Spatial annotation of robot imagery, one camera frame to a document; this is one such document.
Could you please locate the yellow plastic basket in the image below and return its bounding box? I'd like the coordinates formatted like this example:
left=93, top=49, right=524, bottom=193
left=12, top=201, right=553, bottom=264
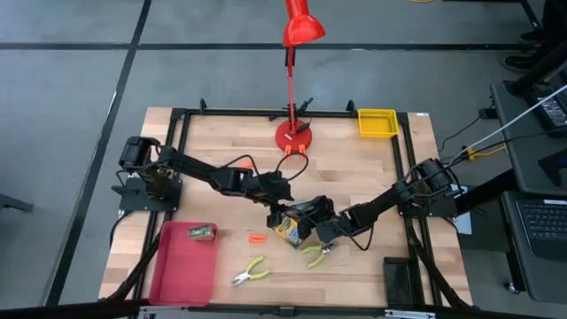
left=357, top=108, right=400, bottom=139

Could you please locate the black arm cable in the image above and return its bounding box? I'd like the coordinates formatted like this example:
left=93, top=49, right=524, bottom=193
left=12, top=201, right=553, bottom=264
left=219, top=152, right=311, bottom=183
left=347, top=220, right=376, bottom=253

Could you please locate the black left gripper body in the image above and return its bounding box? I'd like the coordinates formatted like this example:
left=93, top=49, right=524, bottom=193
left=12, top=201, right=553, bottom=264
left=255, top=170, right=295, bottom=210

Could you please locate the yellow cable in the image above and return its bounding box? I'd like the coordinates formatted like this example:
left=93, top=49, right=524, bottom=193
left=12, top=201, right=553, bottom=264
left=463, top=144, right=507, bottom=162

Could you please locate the pink plastic tray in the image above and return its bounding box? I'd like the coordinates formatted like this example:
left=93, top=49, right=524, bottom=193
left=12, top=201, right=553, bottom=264
left=148, top=221, right=220, bottom=307

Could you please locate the black stand foot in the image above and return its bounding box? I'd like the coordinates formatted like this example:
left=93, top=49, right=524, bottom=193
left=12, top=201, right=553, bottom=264
left=0, top=192, right=35, bottom=214

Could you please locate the dark green crayon box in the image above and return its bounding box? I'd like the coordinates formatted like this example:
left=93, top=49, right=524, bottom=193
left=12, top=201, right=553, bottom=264
left=187, top=223, right=218, bottom=243

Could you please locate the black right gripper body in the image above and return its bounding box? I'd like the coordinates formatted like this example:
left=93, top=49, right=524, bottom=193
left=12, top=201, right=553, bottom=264
left=315, top=194, right=356, bottom=244

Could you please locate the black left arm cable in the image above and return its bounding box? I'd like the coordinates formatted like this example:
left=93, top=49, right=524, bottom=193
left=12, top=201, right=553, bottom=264
left=219, top=152, right=311, bottom=183

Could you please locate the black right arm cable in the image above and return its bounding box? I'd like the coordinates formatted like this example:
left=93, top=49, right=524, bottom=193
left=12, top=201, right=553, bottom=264
left=347, top=220, right=376, bottom=253

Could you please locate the white cable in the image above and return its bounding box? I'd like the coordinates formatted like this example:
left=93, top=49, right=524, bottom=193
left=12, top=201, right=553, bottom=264
left=450, top=83, right=567, bottom=164

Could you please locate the black slotted box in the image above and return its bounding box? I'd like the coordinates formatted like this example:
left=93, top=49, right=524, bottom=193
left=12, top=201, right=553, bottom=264
left=382, top=256, right=421, bottom=307

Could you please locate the black metal frame rail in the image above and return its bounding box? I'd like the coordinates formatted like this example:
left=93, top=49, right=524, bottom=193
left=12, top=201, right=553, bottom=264
left=455, top=79, right=567, bottom=307

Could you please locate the red camera stand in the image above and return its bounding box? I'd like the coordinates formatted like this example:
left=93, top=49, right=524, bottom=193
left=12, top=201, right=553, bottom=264
left=274, top=0, right=327, bottom=157

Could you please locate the black table frame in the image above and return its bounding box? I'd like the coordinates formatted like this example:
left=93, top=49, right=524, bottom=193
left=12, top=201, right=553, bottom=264
left=104, top=97, right=474, bottom=319

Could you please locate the person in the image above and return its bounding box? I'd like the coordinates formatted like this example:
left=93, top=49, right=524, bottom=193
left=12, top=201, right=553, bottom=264
left=503, top=0, right=567, bottom=74

